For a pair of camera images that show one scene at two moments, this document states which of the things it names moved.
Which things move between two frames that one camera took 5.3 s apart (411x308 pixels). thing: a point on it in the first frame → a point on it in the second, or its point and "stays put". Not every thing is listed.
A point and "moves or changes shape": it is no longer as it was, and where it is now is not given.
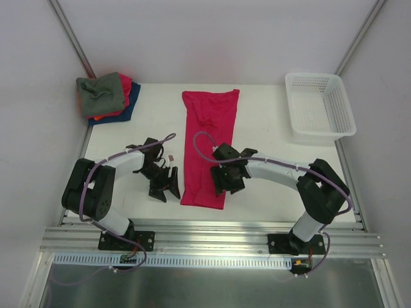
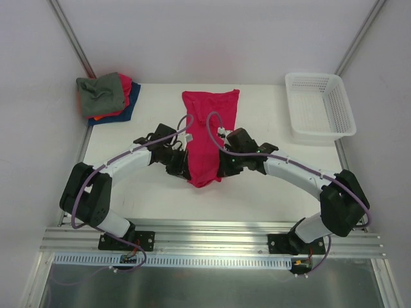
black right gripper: x=227 y=181 → x=227 y=167
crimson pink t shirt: x=209 y=119 moves or changes shape
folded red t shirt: x=126 y=82 stays put
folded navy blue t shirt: x=126 y=113 stays put
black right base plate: x=280 y=244 stays put
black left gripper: x=161 y=181 → x=178 y=165
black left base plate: x=110 y=242 stays put
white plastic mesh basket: x=320 y=110 stays put
